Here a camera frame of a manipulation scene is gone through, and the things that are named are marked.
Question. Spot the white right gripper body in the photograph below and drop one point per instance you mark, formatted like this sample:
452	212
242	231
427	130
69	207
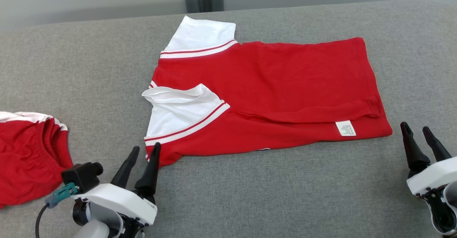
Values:
433	175

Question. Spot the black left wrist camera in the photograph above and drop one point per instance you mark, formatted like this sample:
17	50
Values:
82	175

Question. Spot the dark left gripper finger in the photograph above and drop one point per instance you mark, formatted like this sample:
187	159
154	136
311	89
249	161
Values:
149	177
125	172

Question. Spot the red shorts with white stripe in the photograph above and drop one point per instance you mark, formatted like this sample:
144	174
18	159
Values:
28	159

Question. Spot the red shirt with white sleeves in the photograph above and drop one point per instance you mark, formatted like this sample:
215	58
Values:
285	88

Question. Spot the teal left camera connector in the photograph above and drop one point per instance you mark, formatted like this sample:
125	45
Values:
61	194

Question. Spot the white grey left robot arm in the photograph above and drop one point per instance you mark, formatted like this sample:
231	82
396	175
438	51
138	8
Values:
96	227

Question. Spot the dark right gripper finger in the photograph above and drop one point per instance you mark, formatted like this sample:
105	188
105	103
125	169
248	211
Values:
414	152
436	148

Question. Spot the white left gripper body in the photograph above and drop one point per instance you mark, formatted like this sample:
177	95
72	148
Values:
121	200

